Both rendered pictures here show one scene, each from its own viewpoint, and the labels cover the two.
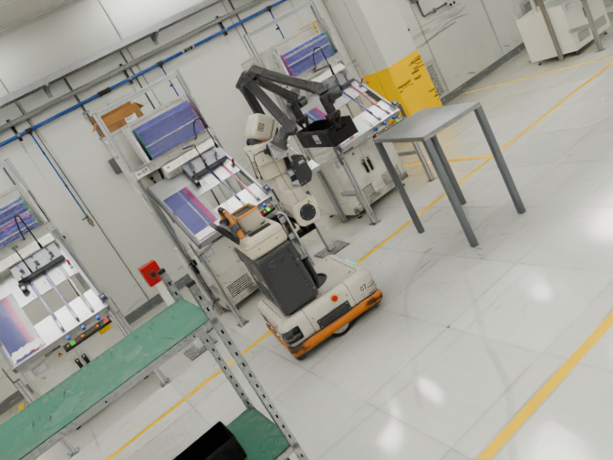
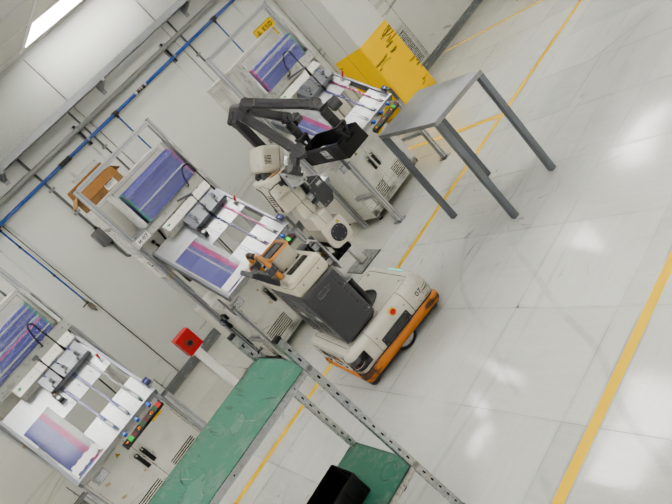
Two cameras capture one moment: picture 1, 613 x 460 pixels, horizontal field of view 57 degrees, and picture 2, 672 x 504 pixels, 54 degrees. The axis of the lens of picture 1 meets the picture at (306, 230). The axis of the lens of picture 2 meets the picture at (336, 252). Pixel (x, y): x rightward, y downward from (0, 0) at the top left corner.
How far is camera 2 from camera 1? 43 cm
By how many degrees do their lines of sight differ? 3
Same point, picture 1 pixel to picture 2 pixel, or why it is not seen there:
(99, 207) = (97, 288)
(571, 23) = not seen: outside the picture
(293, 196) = (320, 220)
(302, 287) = (357, 309)
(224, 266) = (258, 311)
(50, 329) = (103, 432)
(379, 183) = (390, 177)
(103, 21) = (40, 85)
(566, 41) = not seen: outside the picture
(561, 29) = not seen: outside the picture
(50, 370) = (112, 474)
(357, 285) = (411, 291)
